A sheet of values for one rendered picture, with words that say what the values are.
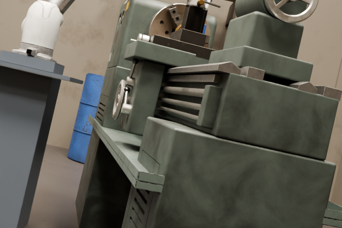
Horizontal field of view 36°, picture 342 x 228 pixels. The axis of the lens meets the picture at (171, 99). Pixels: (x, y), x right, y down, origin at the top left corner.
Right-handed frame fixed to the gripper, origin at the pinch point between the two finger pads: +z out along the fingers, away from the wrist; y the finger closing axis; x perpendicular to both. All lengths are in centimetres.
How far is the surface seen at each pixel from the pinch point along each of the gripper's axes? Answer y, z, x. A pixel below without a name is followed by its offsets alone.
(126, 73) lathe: -33, 47, -1
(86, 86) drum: -38, 60, 240
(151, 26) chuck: -28.5, 22.7, -16.0
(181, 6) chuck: -16.4, 9.0, -16.0
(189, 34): -23, 31, -80
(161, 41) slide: -33, 36, -81
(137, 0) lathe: -36.6, 9.1, 0.1
